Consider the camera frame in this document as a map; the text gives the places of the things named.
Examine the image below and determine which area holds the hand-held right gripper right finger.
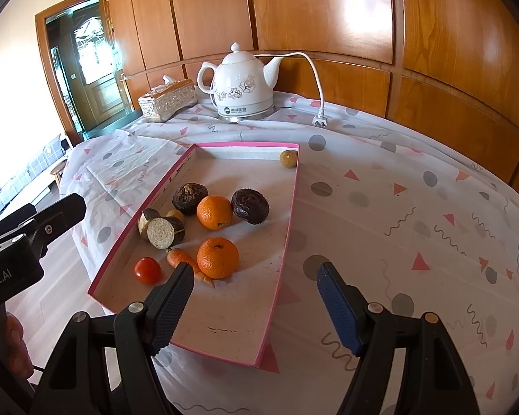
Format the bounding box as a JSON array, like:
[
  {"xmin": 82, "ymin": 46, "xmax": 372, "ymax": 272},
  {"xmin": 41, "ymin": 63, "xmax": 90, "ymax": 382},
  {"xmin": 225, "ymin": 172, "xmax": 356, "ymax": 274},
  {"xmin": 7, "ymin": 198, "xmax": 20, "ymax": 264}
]
[{"xmin": 316, "ymin": 262, "xmax": 481, "ymax": 415}]

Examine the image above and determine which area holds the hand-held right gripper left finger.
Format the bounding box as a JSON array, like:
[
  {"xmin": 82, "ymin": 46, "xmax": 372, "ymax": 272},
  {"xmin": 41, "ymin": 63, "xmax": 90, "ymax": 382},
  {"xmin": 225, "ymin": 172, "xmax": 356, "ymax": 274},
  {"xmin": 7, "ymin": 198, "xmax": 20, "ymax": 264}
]
[{"xmin": 35, "ymin": 262, "xmax": 195, "ymax": 415}]

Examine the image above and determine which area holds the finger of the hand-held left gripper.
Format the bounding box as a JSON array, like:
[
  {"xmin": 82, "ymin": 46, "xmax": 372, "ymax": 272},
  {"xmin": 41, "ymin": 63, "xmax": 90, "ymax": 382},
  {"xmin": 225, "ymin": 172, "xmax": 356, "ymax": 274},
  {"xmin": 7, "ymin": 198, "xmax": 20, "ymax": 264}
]
[
  {"xmin": 13, "ymin": 193, "xmax": 87, "ymax": 258},
  {"xmin": 0, "ymin": 204, "xmax": 37, "ymax": 245}
]

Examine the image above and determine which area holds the red tomato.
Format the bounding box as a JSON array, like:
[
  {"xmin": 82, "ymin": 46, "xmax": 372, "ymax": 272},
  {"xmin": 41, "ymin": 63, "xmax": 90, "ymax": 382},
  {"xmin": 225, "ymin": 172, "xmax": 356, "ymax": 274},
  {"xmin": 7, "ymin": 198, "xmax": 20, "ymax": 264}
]
[{"xmin": 134, "ymin": 257, "xmax": 162, "ymax": 285}]

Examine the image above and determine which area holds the small orange carrot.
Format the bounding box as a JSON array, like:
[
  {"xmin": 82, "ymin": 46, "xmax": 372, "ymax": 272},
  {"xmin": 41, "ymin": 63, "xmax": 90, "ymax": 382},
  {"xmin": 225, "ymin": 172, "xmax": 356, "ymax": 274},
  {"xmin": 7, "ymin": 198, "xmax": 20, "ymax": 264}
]
[{"xmin": 166, "ymin": 247, "xmax": 217, "ymax": 289}]

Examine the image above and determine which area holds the pink cardboard box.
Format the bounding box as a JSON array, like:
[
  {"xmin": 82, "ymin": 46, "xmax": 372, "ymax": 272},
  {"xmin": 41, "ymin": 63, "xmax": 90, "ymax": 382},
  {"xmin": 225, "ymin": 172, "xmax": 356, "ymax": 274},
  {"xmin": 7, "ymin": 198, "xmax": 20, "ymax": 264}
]
[{"xmin": 88, "ymin": 141, "xmax": 301, "ymax": 369}]

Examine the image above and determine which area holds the orange tangerine with stem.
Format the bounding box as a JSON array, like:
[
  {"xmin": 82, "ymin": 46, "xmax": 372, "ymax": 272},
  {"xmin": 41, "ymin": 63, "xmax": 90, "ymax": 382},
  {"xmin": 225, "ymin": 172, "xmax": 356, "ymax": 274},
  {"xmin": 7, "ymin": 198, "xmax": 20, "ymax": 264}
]
[{"xmin": 197, "ymin": 195, "xmax": 233, "ymax": 231}]

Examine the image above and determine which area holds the wrinkled dark water chestnut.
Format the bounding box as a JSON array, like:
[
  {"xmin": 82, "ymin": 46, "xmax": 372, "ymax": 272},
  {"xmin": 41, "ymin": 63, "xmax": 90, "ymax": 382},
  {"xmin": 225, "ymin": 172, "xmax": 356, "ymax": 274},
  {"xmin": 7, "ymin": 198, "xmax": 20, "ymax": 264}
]
[{"xmin": 173, "ymin": 183, "xmax": 208, "ymax": 216}]

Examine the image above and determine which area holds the smooth dark water chestnut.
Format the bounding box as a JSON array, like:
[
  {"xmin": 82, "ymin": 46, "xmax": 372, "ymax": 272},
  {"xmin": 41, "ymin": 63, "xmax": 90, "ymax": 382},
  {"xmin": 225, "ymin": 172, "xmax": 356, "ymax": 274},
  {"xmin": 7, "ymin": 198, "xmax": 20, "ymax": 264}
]
[{"xmin": 231, "ymin": 188, "xmax": 270, "ymax": 224}]

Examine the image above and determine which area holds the person's left hand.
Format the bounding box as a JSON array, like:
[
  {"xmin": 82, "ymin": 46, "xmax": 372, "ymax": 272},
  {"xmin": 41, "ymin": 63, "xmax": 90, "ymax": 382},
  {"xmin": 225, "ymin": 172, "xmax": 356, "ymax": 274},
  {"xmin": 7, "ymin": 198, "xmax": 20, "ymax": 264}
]
[{"xmin": 2, "ymin": 315, "xmax": 35, "ymax": 379}]

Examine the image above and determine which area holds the blue checked sofa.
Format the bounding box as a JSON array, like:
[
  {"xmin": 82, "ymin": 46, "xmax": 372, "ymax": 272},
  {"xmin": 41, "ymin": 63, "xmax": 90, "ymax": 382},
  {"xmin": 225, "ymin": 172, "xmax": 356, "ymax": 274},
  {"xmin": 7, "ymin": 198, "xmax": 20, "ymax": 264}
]
[{"xmin": 0, "ymin": 134, "xmax": 67, "ymax": 208}]

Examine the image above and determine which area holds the white patterned tablecloth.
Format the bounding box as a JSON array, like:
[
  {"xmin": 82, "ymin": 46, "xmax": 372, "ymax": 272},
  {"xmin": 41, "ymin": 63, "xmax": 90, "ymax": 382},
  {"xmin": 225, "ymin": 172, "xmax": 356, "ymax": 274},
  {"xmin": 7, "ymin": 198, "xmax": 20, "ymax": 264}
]
[{"xmin": 61, "ymin": 91, "xmax": 519, "ymax": 415}]

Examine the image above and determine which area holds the wooden glazed door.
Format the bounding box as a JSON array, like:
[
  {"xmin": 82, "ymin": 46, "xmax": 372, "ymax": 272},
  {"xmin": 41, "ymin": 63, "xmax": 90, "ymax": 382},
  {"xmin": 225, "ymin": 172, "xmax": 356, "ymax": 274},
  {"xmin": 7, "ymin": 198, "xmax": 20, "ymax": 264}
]
[{"xmin": 35, "ymin": 0, "xmax": 133, "ymax": 137}]

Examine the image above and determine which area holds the silver embossed tissue box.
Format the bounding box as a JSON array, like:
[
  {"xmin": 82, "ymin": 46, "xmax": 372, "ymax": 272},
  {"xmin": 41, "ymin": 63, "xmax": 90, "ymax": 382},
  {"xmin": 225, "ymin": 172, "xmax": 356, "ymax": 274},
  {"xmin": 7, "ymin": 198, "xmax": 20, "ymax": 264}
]
[{"xmin": 137, "ymin": 75, "xmax": 198, "ymax": 122}]

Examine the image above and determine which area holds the white ceramic electric kettle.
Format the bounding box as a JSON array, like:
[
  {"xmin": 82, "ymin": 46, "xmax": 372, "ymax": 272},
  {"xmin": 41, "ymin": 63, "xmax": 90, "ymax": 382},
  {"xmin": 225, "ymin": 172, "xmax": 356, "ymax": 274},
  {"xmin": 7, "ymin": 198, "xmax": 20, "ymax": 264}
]
[{"xmin": 198, "ymin": 42, "xmax": 285, "ymax": 124}]

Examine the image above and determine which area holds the white power cord with plug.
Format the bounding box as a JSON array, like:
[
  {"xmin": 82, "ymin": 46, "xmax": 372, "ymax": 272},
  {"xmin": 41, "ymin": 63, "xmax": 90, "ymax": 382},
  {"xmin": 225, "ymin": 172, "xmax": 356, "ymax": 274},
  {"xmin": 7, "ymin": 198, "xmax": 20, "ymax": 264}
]
[{"xmin": 259, "ymin": 51, "xmax": 329, "ymax": 129}]

